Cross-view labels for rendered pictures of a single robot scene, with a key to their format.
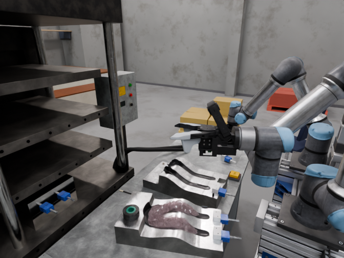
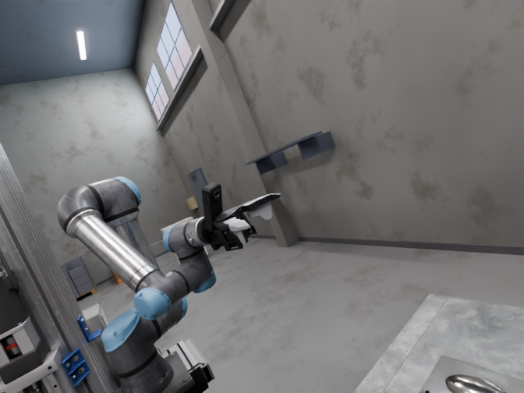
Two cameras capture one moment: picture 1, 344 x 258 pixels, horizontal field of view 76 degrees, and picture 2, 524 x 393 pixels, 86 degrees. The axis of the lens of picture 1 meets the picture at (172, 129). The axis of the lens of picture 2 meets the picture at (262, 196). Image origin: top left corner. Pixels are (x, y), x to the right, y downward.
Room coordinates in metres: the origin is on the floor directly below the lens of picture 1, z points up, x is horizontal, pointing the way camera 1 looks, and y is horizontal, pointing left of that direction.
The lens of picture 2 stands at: (1.15, 0.29, 1.54)
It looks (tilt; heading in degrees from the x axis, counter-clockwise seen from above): 6 degrees down; 209
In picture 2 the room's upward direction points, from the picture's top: 22 degrees counter-clockwise
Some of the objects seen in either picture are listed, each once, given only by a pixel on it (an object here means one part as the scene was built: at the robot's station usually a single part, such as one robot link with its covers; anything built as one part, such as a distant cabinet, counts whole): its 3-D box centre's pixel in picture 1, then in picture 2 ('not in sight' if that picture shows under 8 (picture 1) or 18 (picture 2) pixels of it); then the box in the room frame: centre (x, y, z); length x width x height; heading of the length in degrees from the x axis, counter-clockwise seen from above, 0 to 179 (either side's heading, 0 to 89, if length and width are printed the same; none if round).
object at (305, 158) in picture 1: (314, 155); not in sight; (1.12, -0.83, 1.09); 0.15 x 0.15 x 0.10
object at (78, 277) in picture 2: not in sight; (66, 283); (-2.57, -8.42, 0.54); 1.08 x 0.72 x 1.07; 149
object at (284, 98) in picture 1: (296, 100); not in sight; (5.57, -3.24, 0.24); 1.40 x 0.99 x 0.48; 59
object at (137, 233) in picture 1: (171, 221); not in sight; (0.86, 0.00, 0.85); 0.50 x 0.26 x 0.11; 80
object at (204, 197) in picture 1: (185, 178); not in sight; (1.21, -0.09, 0.87); 0.50 x 0.26 x 0.14; 63
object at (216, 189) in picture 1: (223, 192); not in sight; (1.03, -0.30, 0.89); 0.13 x 0.05 x 0.05; 63
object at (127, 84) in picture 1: (123, 157); not in sight; (1.72, 0.44, 0.73); 0.30 x 0.22 x 1.47; 153
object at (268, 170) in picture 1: (263, 165); (193, 272); (0.61, -0.30, 1.34); 0.11 x 0.08 x 0.11; 174
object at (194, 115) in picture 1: (211, 117); not in sight; (3.95, -0.75, 0.33); 1.19 x 0.91 x 0.67; 58
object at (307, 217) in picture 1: (313, 206); (143, 372); (0.70, -0.57, 1.09); 0.15 x 0.15 x 0.10
